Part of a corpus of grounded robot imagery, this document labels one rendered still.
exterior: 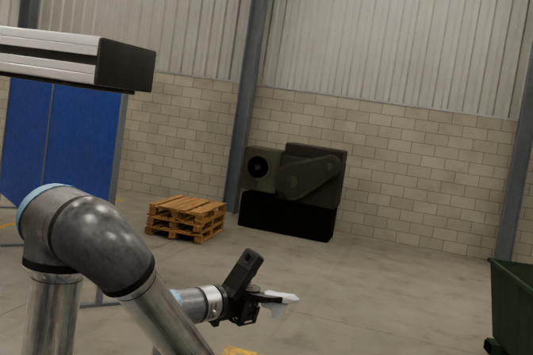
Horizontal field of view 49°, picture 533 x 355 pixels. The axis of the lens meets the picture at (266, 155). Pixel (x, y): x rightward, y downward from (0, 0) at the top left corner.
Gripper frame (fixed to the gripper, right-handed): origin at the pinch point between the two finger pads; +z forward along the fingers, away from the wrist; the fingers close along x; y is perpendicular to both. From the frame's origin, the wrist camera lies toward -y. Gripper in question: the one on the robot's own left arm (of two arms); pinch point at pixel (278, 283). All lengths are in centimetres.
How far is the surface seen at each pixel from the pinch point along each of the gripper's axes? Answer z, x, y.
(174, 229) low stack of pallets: 405, -529, 217
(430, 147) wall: 827, -416, 40
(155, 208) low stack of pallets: 389, -562, 198
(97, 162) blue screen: 187, -401, 88
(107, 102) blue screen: 186, -402, 29
